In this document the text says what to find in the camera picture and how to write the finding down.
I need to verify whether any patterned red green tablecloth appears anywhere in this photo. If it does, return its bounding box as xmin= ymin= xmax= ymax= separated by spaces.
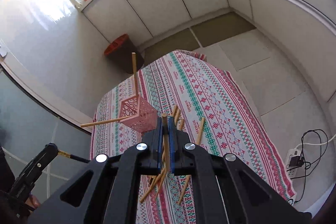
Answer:
xmin=89 ymin=49 xmax=297 ymax=224

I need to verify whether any olive floor mat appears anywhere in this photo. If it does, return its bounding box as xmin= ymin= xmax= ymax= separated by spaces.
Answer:
xmin=144 ymin=28 xmax=200 ymax=66
xmin=191 ymin=12 xmax=256 ymax=47

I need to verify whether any pink perforated utensil basket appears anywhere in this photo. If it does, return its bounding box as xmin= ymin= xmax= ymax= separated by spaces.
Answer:
xmin=119 ymin=95 xmax=157 ymax=134

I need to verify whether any white power strip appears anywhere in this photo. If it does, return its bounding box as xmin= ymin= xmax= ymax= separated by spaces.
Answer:
xmin=285 ymin=147 xmax=305 ymax=179

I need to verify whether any dark bin with red liner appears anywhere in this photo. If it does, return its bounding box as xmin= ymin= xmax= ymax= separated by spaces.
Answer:
xmin=104 ymin=34 xmax=144 ymax=74

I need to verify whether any left olive floor mat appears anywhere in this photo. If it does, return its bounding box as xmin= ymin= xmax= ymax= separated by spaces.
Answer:
xmin=144 ymin=28 xmax=200 ymax=66

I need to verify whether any black gold chopstick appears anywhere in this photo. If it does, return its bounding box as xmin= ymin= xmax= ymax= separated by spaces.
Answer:
xmin=58 ymin=150 xmax=90 ymax=163

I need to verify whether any right olive floor mat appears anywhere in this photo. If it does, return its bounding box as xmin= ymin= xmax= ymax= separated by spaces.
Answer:
xmin=191 ymin=12 xmax=256 ymax=47

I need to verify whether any black power cable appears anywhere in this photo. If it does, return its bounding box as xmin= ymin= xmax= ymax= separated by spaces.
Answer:
xmin=287 ymin=129 xmax=332 ymax=205

